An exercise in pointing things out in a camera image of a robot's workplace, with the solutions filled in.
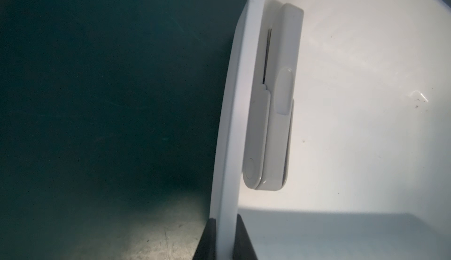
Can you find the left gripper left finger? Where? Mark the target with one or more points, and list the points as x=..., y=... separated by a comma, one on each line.
x=206, y=249

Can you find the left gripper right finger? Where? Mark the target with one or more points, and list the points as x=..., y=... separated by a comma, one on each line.
x=243, y=248

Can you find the white plastic storage box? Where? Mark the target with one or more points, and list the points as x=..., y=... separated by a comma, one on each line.
x=369, y=175

